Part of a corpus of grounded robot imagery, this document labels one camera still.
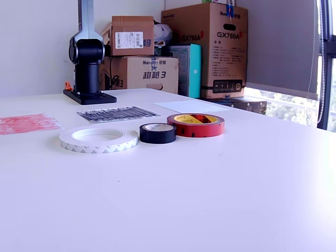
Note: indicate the black tape roll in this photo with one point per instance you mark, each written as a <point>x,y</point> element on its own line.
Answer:
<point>157,137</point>

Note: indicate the red tape roll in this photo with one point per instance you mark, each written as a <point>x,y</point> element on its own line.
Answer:
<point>199,130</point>

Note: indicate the white tape roll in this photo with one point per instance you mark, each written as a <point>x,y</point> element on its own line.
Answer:
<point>99,148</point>

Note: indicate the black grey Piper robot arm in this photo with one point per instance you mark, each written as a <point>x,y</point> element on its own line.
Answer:
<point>86,76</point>

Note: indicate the blue tape strip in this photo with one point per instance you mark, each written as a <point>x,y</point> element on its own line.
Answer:
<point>230,10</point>

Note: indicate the blank white paper sheet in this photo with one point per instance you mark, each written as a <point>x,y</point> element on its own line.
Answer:
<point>191,106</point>

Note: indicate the cardboard box with blue print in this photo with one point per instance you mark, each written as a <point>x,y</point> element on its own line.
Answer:
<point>157,78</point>

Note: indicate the black scribbled paper sheet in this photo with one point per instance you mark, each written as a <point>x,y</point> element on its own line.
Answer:
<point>118,114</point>

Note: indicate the teal sided product box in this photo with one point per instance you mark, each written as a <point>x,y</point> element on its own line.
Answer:
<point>195,78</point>

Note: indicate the tall GX760A cardboard box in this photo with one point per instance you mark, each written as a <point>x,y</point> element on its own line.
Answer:
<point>225,65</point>

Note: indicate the white plastic bag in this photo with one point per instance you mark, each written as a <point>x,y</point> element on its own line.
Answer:
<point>162,31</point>

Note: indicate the small labelled cardboard box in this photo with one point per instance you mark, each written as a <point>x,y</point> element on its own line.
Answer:
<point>131,26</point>

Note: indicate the orange clamp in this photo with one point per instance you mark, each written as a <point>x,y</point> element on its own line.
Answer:
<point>68,86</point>

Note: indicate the grey roller blind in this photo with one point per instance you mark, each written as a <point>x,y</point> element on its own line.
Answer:
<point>275,39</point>

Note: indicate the red scribbled paper sheet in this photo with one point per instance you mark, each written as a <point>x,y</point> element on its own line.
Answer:
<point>26,123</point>

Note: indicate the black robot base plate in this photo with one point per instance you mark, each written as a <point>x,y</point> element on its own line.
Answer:
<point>92,99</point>

